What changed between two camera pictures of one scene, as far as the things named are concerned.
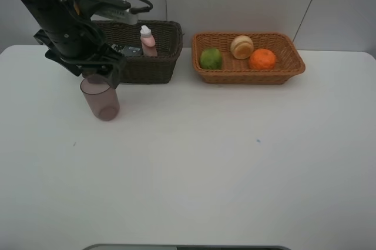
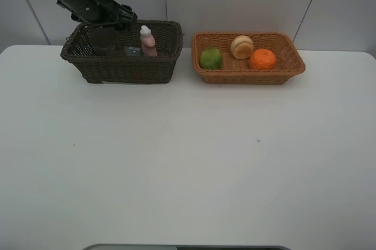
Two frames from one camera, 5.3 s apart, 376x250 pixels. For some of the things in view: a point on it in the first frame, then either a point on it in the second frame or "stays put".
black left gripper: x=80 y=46 → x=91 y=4
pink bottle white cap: x=148 y=42 stays put
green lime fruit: x=211 y=58 stays put
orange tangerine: x=262 y=59 stays put
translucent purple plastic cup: x=102 y=99 → x=104 y=37
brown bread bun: x=242 y=47 stays put
